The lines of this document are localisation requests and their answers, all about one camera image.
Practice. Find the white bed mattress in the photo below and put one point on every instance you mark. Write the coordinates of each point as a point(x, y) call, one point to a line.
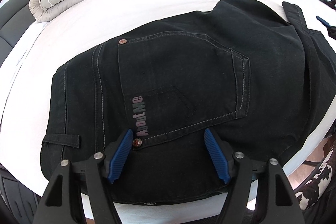
point(27, 72)

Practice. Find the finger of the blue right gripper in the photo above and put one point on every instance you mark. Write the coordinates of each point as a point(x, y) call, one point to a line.
point(325, 23)

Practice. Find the black denim pants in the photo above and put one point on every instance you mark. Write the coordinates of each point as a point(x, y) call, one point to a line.
point(262, 82)

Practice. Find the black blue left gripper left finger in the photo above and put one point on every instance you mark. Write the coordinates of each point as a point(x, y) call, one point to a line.
point(61, 202)

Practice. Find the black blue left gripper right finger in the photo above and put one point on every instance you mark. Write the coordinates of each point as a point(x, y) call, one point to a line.
point(275, 198)

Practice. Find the dark grey padded headboard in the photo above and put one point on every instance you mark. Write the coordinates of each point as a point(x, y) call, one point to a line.
point(15, 20)

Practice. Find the dark bedside cabinet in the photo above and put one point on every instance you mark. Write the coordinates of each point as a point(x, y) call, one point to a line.
point(18, 203)

